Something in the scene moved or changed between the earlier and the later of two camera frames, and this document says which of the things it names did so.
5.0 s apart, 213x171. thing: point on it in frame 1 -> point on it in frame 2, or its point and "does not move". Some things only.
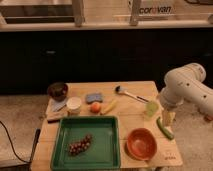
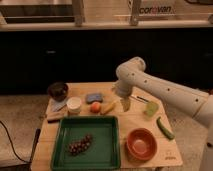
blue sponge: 94,97 does not move
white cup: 73,105 does not move
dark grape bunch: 79,147 does not move
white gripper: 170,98 -> 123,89
